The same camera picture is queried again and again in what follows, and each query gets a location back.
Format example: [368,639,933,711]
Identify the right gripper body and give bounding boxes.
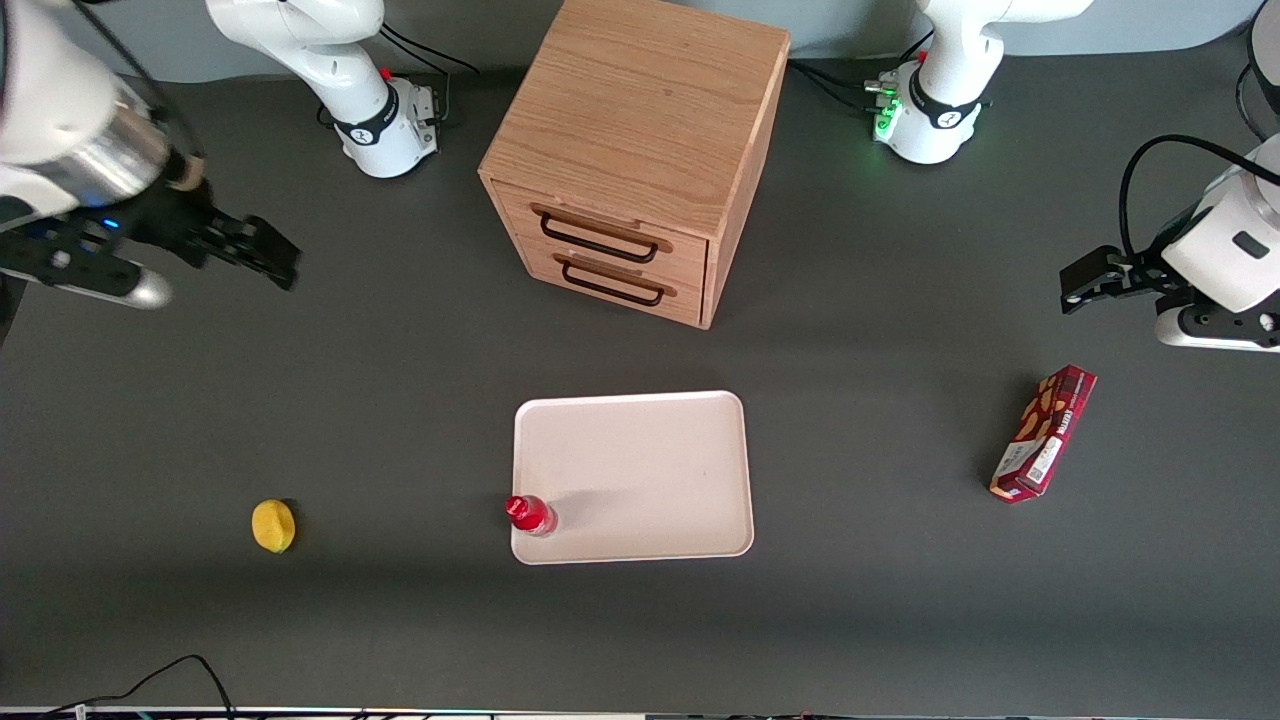
[0,165,141,281]

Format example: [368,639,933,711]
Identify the coke bottle with red cap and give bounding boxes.
[504,494,558,538]

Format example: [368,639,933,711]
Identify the cream rectangular tray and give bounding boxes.
[511,390,755,566]

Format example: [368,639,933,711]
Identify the red tartan shortbread box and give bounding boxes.
[989,365,1098,505]

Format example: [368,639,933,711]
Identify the yellow lemon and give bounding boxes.
[251,499,297,554]

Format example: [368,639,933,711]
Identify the wooden two-drawer cabinet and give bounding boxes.
[478,0,791,331]

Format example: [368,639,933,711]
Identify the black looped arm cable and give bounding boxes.
[1118,134,1280,261]

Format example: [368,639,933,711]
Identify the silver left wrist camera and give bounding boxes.
[1155,298,1280,353]

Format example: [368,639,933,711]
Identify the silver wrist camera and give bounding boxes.
[1155,298,1280,353]
[0,250,173,309]

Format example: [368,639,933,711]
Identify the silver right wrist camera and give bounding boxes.
[0,250,173,309]

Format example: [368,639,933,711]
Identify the black right arm base cables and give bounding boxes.
[378,20,481,76]

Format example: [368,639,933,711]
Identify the black arm base cables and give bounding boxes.
[378,20,481,76]
[788,58,901,113]

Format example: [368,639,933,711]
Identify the black left arm base cables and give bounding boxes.
[788,58,901,113]

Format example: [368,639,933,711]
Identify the black drawer handle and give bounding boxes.
[530,203,673,264]
[553,252,677,307]

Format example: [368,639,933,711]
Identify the black table edge cable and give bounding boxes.
[40,655,236,720]

